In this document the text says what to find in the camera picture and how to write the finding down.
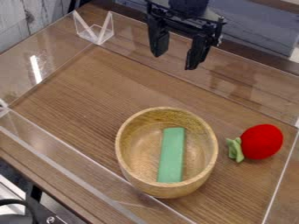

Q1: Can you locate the brown wooden bowl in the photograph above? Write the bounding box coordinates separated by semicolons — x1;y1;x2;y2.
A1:
115;107;219;199

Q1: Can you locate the clear acrylic front wall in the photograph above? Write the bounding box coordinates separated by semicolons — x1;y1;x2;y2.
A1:
0;108;195;224

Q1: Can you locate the red plush tomato toy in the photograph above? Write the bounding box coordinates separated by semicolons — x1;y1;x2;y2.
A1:
226;124;284;163

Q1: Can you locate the green rectangular block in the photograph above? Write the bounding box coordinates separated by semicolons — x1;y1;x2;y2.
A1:
156;127;186;183

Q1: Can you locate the black table frame bracket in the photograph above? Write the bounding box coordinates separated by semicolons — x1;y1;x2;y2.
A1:
0;183;68;224

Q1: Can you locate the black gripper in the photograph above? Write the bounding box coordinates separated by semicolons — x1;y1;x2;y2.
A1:
145;0;227;70

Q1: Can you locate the clear acrylic corner bracket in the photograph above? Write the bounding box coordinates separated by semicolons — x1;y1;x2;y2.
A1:
72;11;115;46

